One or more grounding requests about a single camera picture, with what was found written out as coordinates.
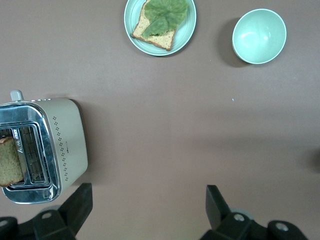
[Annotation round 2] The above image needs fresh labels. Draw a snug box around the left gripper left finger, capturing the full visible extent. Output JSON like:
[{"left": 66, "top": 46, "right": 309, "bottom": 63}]
[{"left": 32, "top": 182, "right": 94, "bottom": 240}]

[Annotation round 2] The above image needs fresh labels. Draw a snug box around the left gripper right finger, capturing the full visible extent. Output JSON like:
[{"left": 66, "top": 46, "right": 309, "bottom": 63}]
[{"left": 199, "top": 184, "right": 255, "bottom": 240}]

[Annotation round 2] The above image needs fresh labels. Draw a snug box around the beige and chrome toaster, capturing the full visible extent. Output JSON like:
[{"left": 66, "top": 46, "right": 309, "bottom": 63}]
[{"left": 0, "top": 89, "right": 89, "bottom": 205}]

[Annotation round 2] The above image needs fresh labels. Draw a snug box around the thick brown toast slice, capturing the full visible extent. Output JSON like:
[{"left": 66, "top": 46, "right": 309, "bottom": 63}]
[{"left": 0, "top": 136, "right": 26, "bottom": 188}]

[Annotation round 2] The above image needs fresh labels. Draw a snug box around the pale green bowl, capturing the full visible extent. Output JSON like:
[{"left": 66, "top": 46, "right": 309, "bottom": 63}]
[{"left": 231, "top": 8, "right": 288, "bottom": 65}]

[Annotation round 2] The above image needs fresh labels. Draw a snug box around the brown bread slice with crust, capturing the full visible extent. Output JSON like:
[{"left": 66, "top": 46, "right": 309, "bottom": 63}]
[{"left": 131, "top": 0, "right": 179, "bottom": 52}]

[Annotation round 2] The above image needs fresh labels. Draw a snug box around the pale green plate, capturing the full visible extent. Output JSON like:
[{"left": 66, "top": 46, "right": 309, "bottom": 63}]
[{"left": 123, "top": 0, "right": 198, "bottom": 57}]

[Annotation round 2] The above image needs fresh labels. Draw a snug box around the green lettuce leaf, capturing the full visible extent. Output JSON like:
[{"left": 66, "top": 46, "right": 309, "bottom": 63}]
[{"left": 141, "top": 0, "right": 189, "bottom": 40}]

